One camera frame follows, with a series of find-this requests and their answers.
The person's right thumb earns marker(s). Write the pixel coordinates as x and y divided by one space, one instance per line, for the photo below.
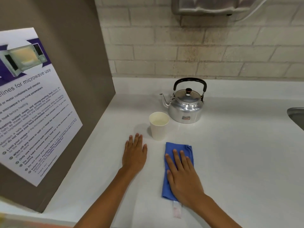
169 176

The person's left hand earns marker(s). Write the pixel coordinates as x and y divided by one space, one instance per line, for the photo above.
134 156

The brown cabinet side panel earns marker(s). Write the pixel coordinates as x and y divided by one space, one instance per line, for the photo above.
78 45

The white printed poster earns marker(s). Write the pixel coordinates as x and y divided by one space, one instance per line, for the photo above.
33 111

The white paper cup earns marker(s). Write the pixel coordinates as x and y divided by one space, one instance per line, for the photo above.
158 129

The person's right middle finger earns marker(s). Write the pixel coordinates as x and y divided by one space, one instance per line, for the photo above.
177 158

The silver metal kettle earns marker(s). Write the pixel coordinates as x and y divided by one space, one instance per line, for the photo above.
185 111

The grey wall dispenser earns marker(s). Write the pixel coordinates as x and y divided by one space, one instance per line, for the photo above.
204 5

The person's left middle finger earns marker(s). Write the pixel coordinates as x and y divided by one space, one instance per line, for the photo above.
131 142

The person's right hand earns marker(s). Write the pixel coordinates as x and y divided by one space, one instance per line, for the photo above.
184 180

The person's right little finger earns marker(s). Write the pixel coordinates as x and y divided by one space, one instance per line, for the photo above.
191 163

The silver kettle lid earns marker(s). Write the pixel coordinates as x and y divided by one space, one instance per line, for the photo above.
187 95

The person's left forearm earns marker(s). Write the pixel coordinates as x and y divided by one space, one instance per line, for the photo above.
106 199

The person's left thumb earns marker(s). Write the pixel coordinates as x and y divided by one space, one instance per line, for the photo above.
144 151

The person's right forearm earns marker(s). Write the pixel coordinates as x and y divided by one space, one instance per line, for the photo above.
213 213

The blue cloth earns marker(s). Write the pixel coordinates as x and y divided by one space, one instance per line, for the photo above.
169 195

